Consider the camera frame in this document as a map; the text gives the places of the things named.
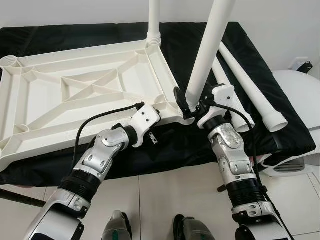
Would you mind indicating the grey left robot foot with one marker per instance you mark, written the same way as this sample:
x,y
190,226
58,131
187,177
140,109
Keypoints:
x,y
117,227

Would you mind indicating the white plastic table top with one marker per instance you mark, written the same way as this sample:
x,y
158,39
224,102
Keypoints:
x,y
30,100

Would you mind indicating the white plastic table leg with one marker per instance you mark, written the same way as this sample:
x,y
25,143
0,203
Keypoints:
x,y
210,50
250,85
154,20
220,75

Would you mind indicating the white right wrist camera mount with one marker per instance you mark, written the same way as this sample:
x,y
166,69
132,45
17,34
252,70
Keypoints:
x,y
222,97

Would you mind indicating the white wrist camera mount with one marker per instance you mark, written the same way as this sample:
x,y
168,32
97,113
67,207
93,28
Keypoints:
x,y
145,120
222,97

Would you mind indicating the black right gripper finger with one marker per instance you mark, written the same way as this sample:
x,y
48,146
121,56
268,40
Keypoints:
x,y
179,97

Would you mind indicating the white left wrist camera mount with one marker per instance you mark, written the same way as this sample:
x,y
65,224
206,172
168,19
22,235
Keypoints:
x,y
145,120

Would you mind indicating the grey robot foot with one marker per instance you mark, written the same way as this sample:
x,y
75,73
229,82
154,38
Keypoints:
x,y
117,227
192,230

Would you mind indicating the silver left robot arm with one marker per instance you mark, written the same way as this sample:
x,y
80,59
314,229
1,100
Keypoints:
x,y
97,155

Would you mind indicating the grey right robot foot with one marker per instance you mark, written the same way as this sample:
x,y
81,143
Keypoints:
x,y
192,230

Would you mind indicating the wall socket black plug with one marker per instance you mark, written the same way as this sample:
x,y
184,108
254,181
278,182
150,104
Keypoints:
x,y
302,65

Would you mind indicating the black padded bed cover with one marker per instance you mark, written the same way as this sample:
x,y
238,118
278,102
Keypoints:
x,y
175,155

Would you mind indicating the white dome appliance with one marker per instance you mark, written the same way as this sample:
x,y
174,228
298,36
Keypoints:
x,y
302,95

